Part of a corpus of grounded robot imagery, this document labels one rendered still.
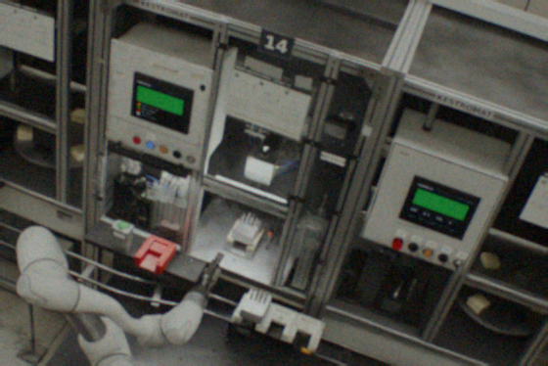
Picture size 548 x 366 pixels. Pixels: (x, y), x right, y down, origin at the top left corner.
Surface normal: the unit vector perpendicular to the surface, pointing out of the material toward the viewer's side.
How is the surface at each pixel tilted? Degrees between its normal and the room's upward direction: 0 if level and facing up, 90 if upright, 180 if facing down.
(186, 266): 0
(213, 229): 0
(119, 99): 90
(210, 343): 0
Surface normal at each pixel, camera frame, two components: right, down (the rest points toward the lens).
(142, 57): -0.35, 0.54
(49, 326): 0.15, -0.77
